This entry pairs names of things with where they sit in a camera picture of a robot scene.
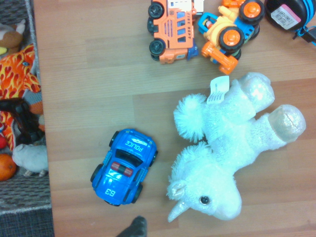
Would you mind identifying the grey plush animal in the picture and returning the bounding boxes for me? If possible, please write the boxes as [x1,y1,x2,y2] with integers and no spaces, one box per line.
[11,143,49,177]

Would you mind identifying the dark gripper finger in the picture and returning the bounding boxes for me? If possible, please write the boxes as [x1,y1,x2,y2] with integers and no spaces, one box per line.
[116,216,148,237]

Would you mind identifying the black plastic toy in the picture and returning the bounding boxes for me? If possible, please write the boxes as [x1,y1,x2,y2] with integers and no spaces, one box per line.
[0,98,45,146]

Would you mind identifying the grey orange knitted plush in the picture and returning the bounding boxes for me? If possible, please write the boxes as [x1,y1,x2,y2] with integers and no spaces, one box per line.
[24,90,46,131]

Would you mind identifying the brown plush animal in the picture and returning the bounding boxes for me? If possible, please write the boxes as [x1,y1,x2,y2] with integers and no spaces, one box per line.
[0,19,27,49]

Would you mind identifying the orange yellow toy tractor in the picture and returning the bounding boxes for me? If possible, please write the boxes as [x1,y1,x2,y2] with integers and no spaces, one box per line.
[197,0,266,76]

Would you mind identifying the orange fire truck toy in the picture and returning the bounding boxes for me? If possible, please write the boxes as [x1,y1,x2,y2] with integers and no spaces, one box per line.
[147,0,205,65]

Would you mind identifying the blue police toy car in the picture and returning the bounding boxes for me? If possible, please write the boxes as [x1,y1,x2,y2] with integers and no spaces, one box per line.
[90,128,158,207]

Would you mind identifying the orange flame pattern plush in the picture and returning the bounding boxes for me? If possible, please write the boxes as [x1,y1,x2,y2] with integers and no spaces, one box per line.
[0,43,42,151]

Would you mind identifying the orange ball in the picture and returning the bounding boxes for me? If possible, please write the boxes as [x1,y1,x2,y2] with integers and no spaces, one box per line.
[0,153,17,182]

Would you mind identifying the dark grey rug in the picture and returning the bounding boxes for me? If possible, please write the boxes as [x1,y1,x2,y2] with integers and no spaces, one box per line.
[0,211,55,237]

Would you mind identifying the white unicorn stuffed toy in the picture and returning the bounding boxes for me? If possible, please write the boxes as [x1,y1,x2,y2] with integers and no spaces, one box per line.
[165,72,307,223]

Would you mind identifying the grey woven basket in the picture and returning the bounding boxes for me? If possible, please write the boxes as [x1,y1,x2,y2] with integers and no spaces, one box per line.
[0,0,54,215]

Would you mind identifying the black blue earmuff headphones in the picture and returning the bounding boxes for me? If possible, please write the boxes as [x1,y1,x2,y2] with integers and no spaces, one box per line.
[264,0,316,46]

